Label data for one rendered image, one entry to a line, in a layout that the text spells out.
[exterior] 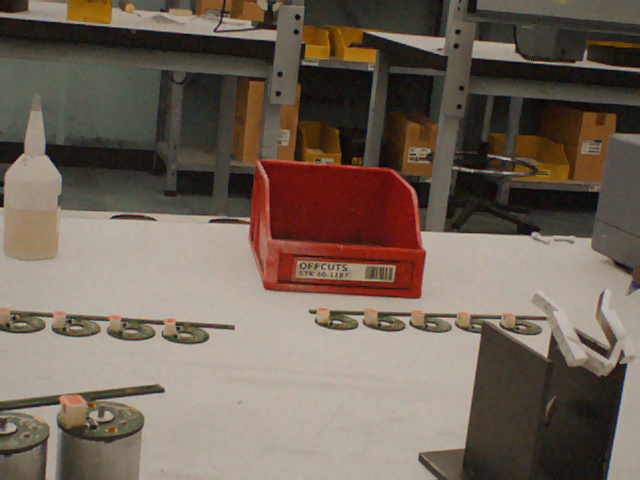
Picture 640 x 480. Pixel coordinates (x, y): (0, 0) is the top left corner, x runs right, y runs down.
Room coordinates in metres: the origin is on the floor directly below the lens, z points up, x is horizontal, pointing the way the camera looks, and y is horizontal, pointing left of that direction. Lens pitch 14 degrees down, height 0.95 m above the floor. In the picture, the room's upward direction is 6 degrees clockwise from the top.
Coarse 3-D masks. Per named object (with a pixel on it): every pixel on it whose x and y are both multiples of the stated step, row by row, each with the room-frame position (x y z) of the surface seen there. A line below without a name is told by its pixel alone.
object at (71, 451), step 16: (96, 416) 0.30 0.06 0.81; (112, 416) 0.30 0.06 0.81; (64, 432) 0.29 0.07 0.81; (64, 448) 0.29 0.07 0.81; (80, 448) 0.29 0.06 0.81; (96, 448) 0.29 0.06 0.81; (112, 448) 0.29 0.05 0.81; (128, 448) 0.29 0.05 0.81; (64, 464) 0.29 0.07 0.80; (80, 464) 0.29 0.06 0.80; (96, 464) 0.29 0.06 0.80; (112, 464) 0.29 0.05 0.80; (128, 464) 0.29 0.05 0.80
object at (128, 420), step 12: (96, 408) 0.31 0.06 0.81; (108, 408) 0.31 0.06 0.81; (120, 408) 0.31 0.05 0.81; (132, 408) 0.31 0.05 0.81; (60, 420) 0.30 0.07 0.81; (120, 420) 0.30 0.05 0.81; (132, 420) 0.30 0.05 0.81; (72, 432) 0.29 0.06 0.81; (84, 432) 0.29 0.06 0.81; (96, 432) 0.29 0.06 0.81; (108, 432) 0.29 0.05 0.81; (120, 432) 0.29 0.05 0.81; (132, 432) 0.29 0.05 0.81
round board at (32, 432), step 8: (8, 416) 0.30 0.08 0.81; (16, 416) 0.30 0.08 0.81; (24, 416) 0.30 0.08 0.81; (32, 416) 0.30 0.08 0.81; (16, 424) 0.29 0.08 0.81; (24, 424) 0.29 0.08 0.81; (32, 424) 0.29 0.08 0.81; (40, 424) 0.29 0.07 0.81; (24, 432) 0.29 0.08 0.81; (32, 432) 0.29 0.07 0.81; (40, 432) 0.29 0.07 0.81; (48, 432) 0.29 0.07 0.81; (0, 440) 0.28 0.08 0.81; (16, 440) 0.28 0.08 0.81; (24, 440) 0.28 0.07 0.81; (32, 440) 0.28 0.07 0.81; (40, 440) 0.28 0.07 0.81; (0, 448) 0.28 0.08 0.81; (8, 448) 0.28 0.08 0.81; (16, 448) 0.28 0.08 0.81; (24, 448) 0.28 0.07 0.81; (32, 448) 0.28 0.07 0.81
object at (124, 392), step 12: (156, 384) 0.33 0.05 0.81; (48, 396) 0.31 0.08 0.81; (60, 396) 0.31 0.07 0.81; (84, 396) 0.32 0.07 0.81; (96, 396) 0.32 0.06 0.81; (108, 396) 0.32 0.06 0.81; (120, 396) 0.32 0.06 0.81; (132, 396) 0.32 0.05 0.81; (0, 408) 0.30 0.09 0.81; (12, 408) 0.30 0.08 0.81
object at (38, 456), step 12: (0, 432) 0.28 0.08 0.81; (12, 432) 0.29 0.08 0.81; (0, 456) 0.27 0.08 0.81; (12, 456) 0.28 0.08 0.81; (24, 456) 0.28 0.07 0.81; (36, 456) 0.28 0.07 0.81; (0, 468) 0.27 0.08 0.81; (12, 468) 0.28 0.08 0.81; (24, 468) 0.28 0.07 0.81; (36, 468) 0.28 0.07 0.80
